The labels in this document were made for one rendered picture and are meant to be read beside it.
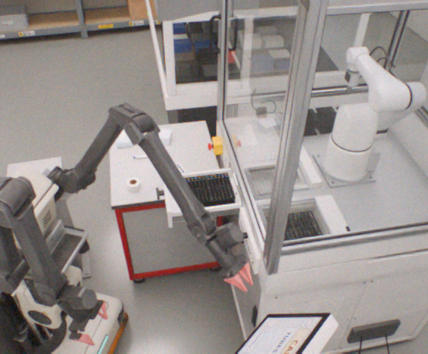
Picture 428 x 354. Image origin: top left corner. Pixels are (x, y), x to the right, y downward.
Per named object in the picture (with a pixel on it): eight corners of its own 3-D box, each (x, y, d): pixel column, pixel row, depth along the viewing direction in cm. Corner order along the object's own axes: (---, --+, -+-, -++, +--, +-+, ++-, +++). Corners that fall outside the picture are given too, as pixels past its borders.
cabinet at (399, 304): (250, 379, 233) (264, 298, 177) (214, 231, 305) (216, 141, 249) (413, 346, 247) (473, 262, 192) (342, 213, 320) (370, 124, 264)
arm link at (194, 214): (141, 120, 146) (120, 128, 137) (152, 111, 142) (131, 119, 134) (208, 229, 149) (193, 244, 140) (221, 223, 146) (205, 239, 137)
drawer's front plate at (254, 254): (254, 275, 183) (256, 259, 175) (239, 223, 203) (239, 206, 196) (258, 274, 183) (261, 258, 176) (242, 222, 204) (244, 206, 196)
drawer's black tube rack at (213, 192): (188, 213, 204) (188, 203, 200) (183, 187, 217) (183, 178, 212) (235, 207, 208) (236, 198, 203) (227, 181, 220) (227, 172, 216)
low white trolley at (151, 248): (130, 290, 270) (110, 206, 217) (125, 215, 314) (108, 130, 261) (222, 276, 279) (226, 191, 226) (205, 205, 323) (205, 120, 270)
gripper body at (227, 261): (248, 257, 144) (235, 240, 144) (230, 278, 139) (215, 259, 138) (238, 260, 150) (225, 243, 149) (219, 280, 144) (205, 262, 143)
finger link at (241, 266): (261, 279, 144) (244, 257, 143) (248, 293, 140) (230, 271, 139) (250, 281, 150) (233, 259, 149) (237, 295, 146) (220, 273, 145)
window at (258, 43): (267, 249, 171) (304, 2, 105) (222, 120, 231) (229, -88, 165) (268, 249, 171) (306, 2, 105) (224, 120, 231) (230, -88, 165)
